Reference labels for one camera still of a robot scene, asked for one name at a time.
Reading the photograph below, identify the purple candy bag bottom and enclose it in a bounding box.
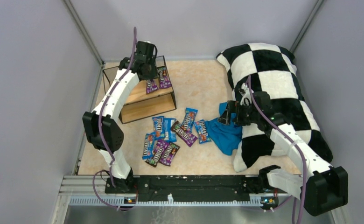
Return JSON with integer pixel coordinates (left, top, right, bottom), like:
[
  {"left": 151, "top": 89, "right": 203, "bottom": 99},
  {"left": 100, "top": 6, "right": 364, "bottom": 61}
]
[{"left": 160, "top": 143, "right": 181, "bottom": 166}]

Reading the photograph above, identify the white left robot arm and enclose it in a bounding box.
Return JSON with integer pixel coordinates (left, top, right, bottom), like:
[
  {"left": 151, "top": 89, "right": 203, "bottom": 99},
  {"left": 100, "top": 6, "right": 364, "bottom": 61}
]
[{"left": 82, "top": 41, "right": 157, "bottom": 192}]

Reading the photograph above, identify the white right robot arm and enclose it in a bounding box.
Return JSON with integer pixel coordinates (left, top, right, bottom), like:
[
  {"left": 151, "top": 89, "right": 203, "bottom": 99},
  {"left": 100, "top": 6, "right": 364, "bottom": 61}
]
[{"left": 217, "top": 91, "right": 349, "bottom": 216}]

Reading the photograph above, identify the blue candy bag back side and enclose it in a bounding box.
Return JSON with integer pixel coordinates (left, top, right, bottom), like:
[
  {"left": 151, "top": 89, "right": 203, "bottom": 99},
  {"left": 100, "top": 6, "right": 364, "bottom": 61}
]
[{"left": 164, "top": 118, "right": 177, "bottom": 142}]

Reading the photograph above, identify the blue candy bag left upper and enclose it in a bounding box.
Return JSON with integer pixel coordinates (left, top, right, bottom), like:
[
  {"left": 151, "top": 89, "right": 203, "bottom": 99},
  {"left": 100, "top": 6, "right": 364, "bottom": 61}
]
[{"left": 152, "top": 116, "right": 165, "bottom": 140}]

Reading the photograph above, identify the blue candy bag leftmost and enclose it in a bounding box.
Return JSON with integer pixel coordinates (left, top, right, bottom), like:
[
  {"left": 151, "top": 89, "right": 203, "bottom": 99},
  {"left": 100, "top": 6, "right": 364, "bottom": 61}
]
[{"left": 142, "top": 132, "right": 155, "bottom": 160}]

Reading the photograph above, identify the blue cloth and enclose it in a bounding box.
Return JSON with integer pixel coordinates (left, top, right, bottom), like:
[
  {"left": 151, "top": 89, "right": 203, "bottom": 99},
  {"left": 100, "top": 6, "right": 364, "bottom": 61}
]
[{"left": 205, "top": 118, "right": 242, "bottom": 156}]

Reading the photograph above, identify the black white checkered pillow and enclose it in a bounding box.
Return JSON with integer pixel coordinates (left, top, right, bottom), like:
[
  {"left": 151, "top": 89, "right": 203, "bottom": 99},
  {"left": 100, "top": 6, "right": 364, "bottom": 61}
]
[{"left": 216, "top": 43, "right": 333, "bottom": 172}]

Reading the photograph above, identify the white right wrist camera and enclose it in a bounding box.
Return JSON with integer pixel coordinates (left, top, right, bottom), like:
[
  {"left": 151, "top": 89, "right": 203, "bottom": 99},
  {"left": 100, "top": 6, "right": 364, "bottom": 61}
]
[{"left": 238, "top": 83, "right": 252, "bottom": 106}]

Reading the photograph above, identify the wood and wire shelf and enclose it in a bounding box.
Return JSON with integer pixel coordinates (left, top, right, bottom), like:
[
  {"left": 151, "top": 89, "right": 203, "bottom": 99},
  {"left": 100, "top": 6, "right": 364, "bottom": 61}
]
[{"left": 94, "top": 66, "right": 176, "bottom": 124}]

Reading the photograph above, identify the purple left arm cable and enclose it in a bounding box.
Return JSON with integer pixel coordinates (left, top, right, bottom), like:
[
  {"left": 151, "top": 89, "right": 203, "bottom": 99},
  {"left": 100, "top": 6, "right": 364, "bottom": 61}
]
[{"left": 91, "top": 26, "right": 139, "bottom": 212}]

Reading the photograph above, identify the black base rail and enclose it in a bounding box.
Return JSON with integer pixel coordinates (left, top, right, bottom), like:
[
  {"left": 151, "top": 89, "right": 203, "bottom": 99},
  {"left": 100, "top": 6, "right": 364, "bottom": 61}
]
[{"left": 105, "top": 175, "right": 284, "bottom": 203}]

